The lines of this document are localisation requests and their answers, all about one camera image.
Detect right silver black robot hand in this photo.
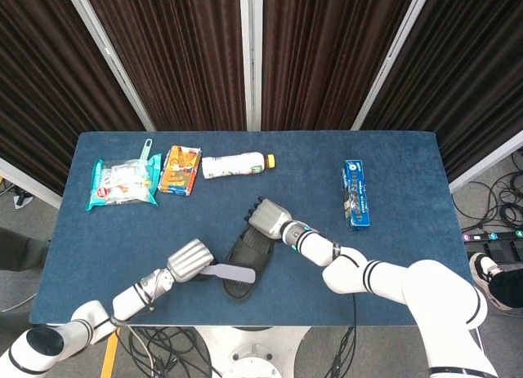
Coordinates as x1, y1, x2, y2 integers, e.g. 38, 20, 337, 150
244, 197, 294, 245

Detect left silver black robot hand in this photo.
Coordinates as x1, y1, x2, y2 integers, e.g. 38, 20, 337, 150
166, 238, 216, 283

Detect black slipper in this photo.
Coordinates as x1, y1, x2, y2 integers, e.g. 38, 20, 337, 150
220, 225, 276, 303

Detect grey scrub brush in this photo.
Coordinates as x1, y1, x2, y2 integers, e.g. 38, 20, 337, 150
202, 262, 257, 285

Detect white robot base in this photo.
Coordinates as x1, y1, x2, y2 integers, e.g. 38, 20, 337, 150
194, 325, 312, 378

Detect white bottle yellow cap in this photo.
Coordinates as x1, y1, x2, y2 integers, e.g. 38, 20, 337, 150
201, 151, 276, 180

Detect blue fabric covered table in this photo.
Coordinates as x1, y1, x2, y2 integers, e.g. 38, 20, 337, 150
29, 131, 475, 328

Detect orange yellow carton box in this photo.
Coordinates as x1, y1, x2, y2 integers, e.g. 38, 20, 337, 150
157, 145, 203, 197

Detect blue cookie box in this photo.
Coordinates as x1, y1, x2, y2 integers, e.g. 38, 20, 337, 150
339, 159, 373, 232

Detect teal white snack bag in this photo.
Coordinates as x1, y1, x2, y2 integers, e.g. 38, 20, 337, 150
84, 153, 163, 212

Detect brown pleated partition panel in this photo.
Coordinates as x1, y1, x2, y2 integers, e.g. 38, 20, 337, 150
0, 0, 147, 210
359, 0, 523, 191
261, 0, 421, 131
81, 0, 248, 132

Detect white black sneaker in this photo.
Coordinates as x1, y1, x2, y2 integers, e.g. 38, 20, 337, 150
468, 252, 516, 312

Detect black power strip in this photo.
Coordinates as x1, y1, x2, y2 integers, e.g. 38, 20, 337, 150
461, 229, 523, 245

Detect person black trouser leg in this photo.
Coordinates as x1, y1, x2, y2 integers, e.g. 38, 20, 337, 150
488, 266, 523, 310

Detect black cables under table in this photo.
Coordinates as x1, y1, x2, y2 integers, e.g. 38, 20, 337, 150
116, 327, 220, 378

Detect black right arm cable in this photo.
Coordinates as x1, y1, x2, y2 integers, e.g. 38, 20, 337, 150
330, 242, 360, 378

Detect white partition frame post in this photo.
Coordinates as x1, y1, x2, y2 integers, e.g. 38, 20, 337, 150
350, 0, 435, 131
63, 0, 157, 132
239, 0, 264, 132

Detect black floor cable bundle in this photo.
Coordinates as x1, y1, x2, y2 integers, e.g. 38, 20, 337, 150
457, 148, 523, 234

